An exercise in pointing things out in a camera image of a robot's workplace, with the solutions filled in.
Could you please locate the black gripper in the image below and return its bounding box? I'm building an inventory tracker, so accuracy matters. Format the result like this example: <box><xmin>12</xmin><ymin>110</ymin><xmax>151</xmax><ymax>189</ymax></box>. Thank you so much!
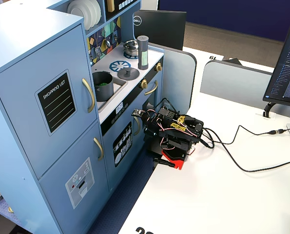
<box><xmin>143</xmin><ymin>111</ymin><xmax>164</xmax><ymax>144</ymax></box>

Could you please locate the gray salt shaker green label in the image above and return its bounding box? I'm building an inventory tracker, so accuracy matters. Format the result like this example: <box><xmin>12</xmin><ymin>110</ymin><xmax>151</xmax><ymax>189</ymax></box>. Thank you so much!
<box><xmin>137</xmin><ymin>35</ymin><xmax>150</xmax><ymax>70</ymax></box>

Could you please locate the black table clamp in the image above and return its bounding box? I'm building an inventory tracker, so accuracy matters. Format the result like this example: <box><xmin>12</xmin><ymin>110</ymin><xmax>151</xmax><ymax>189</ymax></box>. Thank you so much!
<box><xmin>152</xmin><ymin>157</ymin><xmax>176</xmax><ymax>169</ymax></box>

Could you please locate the gray rounded desk divider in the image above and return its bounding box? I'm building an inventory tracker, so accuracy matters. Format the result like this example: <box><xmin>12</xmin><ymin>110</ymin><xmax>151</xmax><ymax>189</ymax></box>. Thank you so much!
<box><xmin>148</xmin><ymin>42</ymin><xmax>197</xmax><ymax>116</ymax></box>

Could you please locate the gray pot with green peas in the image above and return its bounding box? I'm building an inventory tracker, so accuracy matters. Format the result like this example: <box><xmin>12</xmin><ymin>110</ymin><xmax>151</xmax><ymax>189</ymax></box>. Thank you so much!
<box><xmin>92</xmin><ymin>71</ymin><xmax>115</xmax><ymax>102</ymax></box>

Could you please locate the gray pot lid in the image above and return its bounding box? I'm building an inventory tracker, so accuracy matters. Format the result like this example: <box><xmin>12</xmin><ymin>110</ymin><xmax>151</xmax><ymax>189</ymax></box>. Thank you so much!
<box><xmin>117</xmin><ymin>67</ymin><xmax>140</xmax><ymax>80</ymax></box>

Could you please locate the silver metal pot with lid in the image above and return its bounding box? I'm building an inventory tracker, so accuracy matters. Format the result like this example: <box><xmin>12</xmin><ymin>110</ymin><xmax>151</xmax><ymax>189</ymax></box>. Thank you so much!
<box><xmin>123</xmin><ymin>39</ymin><xmax>139</xmax><ymax>59</ymax></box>

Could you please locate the gray long desk divider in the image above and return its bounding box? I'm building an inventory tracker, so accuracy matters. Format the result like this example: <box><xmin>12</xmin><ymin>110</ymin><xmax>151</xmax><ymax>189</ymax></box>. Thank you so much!
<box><xmin>199</xmin><ymin>59</ymin><xmax>290</xmax><ymax>120</ymax></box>

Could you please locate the hanging silver toy spatula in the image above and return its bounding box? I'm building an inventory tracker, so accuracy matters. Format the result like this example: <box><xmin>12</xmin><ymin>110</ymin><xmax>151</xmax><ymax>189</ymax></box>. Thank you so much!
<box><xmin>94</xmin><ymin>36</ymin><xmax>103</xmax><ymax>59</ymax></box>

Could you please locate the black shopping list chalkboard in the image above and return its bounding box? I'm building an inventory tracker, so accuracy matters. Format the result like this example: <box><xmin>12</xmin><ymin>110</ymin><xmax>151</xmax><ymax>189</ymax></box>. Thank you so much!
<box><xmin>35</xmin><ymin>69</ymin><xmax>77</xmax><ymax>137</ymax></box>

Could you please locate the hanging silver toy ladle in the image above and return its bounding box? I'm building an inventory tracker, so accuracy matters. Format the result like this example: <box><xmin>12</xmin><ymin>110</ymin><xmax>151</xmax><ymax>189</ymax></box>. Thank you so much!
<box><xmin>103</xmin><ymin>30</ymin><xmax>111</xmax><ymax>49</ymax></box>

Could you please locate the blue wooden toy kitchen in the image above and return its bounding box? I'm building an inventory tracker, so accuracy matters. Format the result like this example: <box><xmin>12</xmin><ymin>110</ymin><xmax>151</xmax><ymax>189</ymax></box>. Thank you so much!
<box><xmin>0</xmin><ymin>0</ymin><xmax>165</xmax><ymax>234</ymax></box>

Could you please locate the black Dell monitor back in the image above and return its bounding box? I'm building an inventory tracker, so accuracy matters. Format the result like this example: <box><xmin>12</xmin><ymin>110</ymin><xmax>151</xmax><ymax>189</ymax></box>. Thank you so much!
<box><xmin>132</xmin><ymin>9</ymin><xmax>187</xmax><ymax>51</ymax></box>

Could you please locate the black triangular object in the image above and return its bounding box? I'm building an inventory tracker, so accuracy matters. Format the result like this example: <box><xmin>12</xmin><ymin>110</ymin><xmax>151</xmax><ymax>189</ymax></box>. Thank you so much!
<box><xmin>228</xmin><ymin>58</ymin><xmax>244</xmax><ymax>67</ymax></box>

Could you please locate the white toy plate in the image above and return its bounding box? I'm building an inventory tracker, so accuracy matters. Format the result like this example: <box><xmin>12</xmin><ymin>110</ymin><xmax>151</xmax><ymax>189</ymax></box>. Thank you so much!
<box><xmin>93</xmin><ymin>0</ymin><xmax>102</xmax><ymax>24</ymax></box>
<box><xmin>86</xmin><ymin>0</ymin><xmax>99</xmax><ymax>26</ymax></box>
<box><xmin>66</xmin><ymin>0</ymin><xmax>95</xmax><ymax>31</ymax></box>

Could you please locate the monitor showing code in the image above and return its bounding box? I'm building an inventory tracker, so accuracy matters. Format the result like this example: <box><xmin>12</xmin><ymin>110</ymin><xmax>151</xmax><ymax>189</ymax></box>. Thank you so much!
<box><xmin>262</xmin><ymin>6</ymin><xmax>290</xmax><ymax>109</ymax></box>

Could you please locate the gold curved door handle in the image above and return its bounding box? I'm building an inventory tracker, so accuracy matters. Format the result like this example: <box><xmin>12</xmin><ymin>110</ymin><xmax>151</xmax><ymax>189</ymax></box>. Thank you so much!
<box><xmin>82</xmin><ymin>78</ymin><xmax>96</xmax><ymax>114</ymax></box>
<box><xmin>133</xmin><ymin>117</ymin><xmax>141</xmax><ymax>136</ymax></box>
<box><xmin>93</xmin><ymin>137</ymin><xmax>104</xmax><ymax>161</ymax></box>

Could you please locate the small camera circuit board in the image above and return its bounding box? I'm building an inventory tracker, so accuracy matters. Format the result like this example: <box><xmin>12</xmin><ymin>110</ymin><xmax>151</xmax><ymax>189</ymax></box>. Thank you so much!
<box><xmin>131</xmin><ymin>109</ymin><xmax>146</xmax><ymax>119</ymax></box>

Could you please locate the red robot base plate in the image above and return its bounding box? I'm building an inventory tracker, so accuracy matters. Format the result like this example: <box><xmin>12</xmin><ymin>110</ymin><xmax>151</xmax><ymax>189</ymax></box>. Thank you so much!
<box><xmin>161</xmin><ymin>149</ymin><xmax>186</xmax><ymax>171</ymax></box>

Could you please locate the gold oven door handle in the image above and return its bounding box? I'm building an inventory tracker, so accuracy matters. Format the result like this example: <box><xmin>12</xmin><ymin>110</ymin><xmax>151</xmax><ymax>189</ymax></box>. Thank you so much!
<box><xmin>144</xmin><ymin>80</ymin><xmax>158</xmax><ymax>96</ymax></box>

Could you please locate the long black power cable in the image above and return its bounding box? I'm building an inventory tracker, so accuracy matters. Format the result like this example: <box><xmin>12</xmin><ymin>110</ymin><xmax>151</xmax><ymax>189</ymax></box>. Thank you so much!
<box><xmin>203</xmin><ymin>128</ymin><xmax>290</xmax><ymax>173</ymax></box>

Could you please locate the black cable with inline connector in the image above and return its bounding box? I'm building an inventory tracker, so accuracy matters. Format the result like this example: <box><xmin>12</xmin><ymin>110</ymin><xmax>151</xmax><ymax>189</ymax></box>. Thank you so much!
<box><xmin>200</xmin><ymin>124</ymin><xmax>287</xmax><ymax>149</ymax></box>

